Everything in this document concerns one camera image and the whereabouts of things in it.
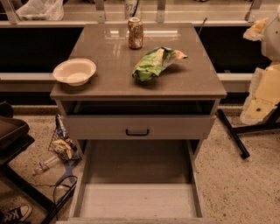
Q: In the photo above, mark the green rice chip bag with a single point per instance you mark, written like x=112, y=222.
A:
x=154, y=62

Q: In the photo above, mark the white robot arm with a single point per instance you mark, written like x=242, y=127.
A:
x=264, y=89

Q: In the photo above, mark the grey drawer cabinet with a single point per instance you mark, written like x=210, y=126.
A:
x=166, y=90

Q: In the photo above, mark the open bottom drawer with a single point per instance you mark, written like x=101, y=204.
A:
x=137, y=182

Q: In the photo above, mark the blue snack bag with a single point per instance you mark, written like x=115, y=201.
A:
x=61, y=130

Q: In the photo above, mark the white plastic bag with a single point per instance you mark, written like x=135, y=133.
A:
x=50, y=10

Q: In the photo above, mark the white bowl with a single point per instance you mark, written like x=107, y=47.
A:
x=74, y=72

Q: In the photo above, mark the orange soda can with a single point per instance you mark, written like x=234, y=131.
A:
x=136, y=33

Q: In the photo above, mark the clear plastic bottle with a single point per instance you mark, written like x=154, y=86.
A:
x=46, y=165

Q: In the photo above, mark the black chair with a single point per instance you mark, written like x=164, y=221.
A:
x=14, y=139

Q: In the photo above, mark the black stand base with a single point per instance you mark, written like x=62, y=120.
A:
x=272, y=123

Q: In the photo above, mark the black sneaker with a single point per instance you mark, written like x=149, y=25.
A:
x=17, y=215

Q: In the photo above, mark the middle drawer with handle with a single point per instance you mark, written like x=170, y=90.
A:
x=100, y=127

